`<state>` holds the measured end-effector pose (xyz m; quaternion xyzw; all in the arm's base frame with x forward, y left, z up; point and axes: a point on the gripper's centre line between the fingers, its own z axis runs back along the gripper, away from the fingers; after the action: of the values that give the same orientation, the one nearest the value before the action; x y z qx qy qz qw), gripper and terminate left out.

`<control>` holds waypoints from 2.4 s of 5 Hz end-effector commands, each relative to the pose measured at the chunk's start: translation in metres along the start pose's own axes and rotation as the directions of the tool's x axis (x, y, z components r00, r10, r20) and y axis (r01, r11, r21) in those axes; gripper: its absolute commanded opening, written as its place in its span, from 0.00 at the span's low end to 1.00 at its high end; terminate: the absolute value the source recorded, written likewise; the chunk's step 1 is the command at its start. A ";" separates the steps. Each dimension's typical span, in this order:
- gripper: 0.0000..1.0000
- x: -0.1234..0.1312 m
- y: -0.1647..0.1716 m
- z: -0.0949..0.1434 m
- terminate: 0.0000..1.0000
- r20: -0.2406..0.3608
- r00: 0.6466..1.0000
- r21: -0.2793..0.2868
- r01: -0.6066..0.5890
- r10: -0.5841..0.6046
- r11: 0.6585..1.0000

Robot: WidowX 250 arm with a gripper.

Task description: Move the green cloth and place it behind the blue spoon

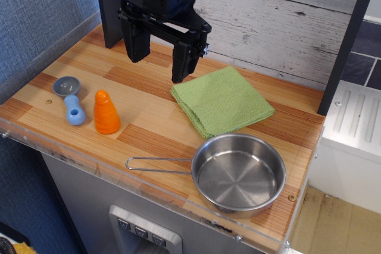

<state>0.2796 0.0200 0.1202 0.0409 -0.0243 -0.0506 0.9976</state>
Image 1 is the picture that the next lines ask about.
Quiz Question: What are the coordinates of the blue grey plastic spoon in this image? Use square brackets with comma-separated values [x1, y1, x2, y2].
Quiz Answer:
[53, 76, 86, 126]

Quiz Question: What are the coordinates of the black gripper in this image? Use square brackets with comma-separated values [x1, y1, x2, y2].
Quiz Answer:
[118, 0, 211, 83]

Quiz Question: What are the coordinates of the orange plastic carrot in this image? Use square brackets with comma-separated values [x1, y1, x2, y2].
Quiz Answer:
[93, 90, 121, 134]

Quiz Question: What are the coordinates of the stainless steel pan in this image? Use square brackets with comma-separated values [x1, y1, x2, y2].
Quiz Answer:
[125, 133, 288, 219]

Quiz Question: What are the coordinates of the green cloth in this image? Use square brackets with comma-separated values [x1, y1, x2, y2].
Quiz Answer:
[170, 67, 274, 139]

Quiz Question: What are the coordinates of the white toy sink unit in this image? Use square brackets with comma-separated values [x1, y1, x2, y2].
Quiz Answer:
[308, 81, 380, 213]

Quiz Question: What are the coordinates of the yellow object bottom left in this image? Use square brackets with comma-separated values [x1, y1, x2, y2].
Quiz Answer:
[1, 237, 37, 254]

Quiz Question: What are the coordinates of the silver toy dispenser panel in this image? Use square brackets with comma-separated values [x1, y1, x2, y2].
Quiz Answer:
[108, 205, 183, 253]

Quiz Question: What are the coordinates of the clear acrylic edge guard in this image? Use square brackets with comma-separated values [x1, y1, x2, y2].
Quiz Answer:
[1, 112, 324, 253]

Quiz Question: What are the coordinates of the dark right frame post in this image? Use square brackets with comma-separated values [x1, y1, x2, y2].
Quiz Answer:
[317, 0, 370, 116]

